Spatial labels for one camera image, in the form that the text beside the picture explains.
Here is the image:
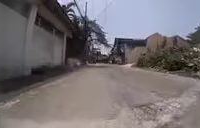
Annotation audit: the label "tan building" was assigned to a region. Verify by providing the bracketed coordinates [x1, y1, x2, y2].
[125, 32, 191, 65]

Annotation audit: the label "overhead wires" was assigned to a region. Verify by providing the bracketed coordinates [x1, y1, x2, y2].
[72, 0, 117, 28]

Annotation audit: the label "white building with columns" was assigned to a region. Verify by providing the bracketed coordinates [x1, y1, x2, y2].
[0, 0, 74, 83]

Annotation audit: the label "utility pole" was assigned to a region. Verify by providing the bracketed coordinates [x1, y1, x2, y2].
[82, 1, 89, 64]

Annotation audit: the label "pile of rubble and brush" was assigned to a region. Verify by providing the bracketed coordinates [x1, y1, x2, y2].
[135, 44, 200, 81]

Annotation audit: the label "grey concrete road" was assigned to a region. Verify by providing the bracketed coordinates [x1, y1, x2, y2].
[0, 63, 200, 128]

